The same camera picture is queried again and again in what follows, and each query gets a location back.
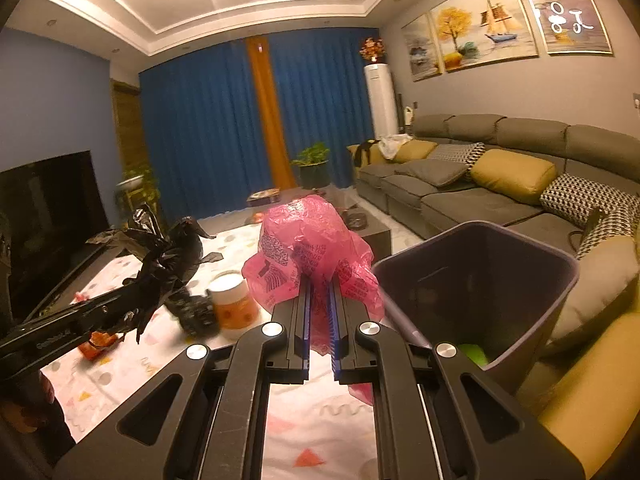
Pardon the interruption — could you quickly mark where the person's left hand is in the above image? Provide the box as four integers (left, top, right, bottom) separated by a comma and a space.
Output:
0, 371, 58, 435

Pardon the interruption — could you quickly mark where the black flat television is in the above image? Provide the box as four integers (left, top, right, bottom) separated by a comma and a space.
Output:
0, 150, 111, 321

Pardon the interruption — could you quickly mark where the black white patterned cushion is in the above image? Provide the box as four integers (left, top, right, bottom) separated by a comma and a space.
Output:
540, 173, 633, 228
430, 142, 486, 168
575, 207, 640, 261

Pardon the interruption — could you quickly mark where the dark coffee table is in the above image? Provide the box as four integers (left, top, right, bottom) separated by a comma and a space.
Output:
247, 185, 393, 261

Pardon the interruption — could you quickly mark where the pink plastic bag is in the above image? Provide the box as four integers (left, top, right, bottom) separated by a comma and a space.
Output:
241, 195, 387, 406

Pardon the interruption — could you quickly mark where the white cloth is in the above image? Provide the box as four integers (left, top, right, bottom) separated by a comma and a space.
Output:
377, 135, 413, 161

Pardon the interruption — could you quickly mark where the small yellow cushion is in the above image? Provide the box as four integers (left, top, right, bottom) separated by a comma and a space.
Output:
392, 140, 438, 164

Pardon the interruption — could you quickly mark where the red gold flower decoration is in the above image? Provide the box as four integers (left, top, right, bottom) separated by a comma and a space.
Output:
359, 36, 388, 67

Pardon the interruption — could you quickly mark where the white standing air conditioner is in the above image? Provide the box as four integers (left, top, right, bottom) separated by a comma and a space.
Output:
363, 63, 401, 138

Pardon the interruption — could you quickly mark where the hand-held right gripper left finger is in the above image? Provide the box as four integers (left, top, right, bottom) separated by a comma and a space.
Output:
52, 277, 313, 480

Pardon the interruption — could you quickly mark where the white round paper tub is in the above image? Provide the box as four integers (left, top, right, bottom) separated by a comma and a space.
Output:
207, 271, 261, 343

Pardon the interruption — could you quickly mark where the dark grey cushion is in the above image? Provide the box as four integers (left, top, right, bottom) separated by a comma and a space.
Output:
395, 159, 468, 188

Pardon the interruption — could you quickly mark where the white patterned tablecloth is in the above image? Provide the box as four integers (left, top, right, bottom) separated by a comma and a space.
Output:
40, 220, 431, 480

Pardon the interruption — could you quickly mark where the small landscape painting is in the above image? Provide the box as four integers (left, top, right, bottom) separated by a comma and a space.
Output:
401, 12, 444, 82

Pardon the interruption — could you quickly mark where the potted plant dark pot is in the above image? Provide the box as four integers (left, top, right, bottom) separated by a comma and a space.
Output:
291, 142, 332, 189

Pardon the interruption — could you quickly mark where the orange curtain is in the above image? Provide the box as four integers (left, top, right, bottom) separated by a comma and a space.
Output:
246, 36, 298, 188

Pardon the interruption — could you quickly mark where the black jacket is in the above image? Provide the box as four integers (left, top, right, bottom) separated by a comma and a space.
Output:
352, 140, 381, 167

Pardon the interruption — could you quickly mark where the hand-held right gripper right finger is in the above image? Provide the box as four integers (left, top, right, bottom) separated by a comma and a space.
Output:
327, 277, 586, 480

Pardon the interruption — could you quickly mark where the large sailboat painting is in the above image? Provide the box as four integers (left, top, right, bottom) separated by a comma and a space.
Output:
430, 0, 540, 73

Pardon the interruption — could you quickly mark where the grey plastic bin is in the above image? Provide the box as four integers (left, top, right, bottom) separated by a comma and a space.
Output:
371, 220, 581, 396

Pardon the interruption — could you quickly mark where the blue curtain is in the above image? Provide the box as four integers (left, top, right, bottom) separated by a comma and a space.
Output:
267, 27, 383, 191
139, 42, 273, 221

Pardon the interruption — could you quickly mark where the large yellow cushion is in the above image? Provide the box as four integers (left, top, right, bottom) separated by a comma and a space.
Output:
470, 149, 558, 206

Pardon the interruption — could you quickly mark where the trailing plant white bowl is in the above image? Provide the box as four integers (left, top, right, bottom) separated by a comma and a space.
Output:
116, 160, 161, 221

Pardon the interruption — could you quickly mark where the brown wooden wall panel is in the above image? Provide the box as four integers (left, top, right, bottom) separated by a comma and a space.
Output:
111, 80, 146, 176

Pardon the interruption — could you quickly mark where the grey sectional sofa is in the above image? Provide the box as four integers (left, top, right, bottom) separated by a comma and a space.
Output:
347, 112, 640, 480

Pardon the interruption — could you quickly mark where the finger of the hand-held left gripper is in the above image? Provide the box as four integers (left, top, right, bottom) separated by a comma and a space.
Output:
70, 280, 156, 333

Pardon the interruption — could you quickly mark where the grey painting with glare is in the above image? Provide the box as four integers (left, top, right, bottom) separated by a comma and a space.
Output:
515, 0, 613, 56

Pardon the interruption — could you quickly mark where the green foam fruit net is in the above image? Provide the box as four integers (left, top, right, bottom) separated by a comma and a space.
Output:
457, 342, 490, 367

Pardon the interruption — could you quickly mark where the crumpled red foil wrapper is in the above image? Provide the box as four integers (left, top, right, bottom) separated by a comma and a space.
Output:
75, 330, 124, 361

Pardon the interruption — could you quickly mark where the light grey cushion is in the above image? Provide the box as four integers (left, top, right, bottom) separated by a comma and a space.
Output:
545, 235, 640, 348

